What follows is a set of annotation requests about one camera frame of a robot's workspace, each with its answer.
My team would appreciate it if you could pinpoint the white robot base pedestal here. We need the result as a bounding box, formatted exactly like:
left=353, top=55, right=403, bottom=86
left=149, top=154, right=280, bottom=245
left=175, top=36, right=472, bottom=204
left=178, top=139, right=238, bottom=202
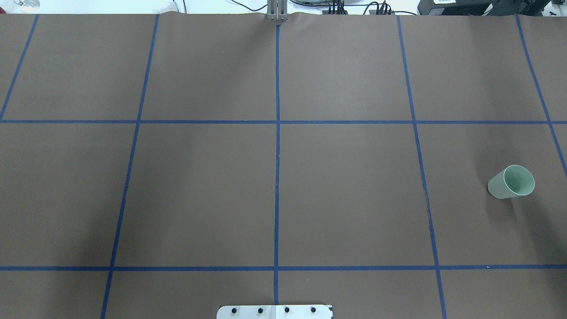
left=216, top=304, right=334, bottom=319

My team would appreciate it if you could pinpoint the light green cup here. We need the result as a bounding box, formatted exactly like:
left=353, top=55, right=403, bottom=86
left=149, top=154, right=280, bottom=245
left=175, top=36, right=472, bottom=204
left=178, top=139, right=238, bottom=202
left=487, top=165, right=536, bottom=199

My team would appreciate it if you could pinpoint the black printer device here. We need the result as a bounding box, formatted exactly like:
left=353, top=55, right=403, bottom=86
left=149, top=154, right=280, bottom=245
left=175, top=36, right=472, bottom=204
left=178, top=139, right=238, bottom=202
left=417, top=0, right=566, bottom=17

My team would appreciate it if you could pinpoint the aluminium frame post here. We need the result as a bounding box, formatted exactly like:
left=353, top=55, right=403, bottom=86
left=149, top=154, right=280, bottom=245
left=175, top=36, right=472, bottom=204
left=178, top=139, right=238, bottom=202
left=267, top=0, right=289, bottom=22

